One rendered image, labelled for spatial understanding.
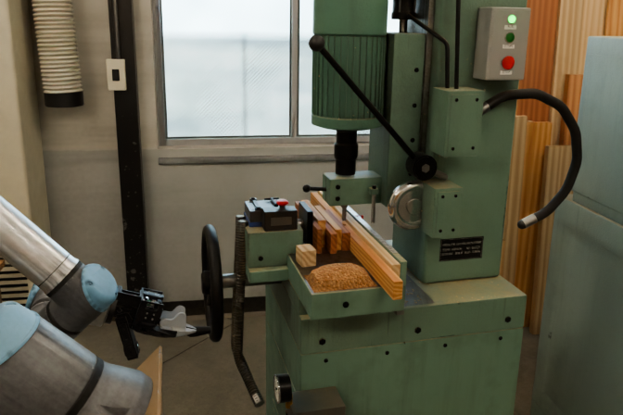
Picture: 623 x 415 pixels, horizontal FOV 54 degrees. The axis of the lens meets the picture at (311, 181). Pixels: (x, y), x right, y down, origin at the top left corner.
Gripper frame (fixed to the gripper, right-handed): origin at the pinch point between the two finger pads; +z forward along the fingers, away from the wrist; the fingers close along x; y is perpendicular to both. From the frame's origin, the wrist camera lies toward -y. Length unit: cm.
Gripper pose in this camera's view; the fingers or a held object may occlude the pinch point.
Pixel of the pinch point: (189, 332)
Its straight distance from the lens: 155.2
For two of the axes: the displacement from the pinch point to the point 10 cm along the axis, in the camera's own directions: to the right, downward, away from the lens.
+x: -2.5, -2.6, 9.3
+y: 3.4, -9.3, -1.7
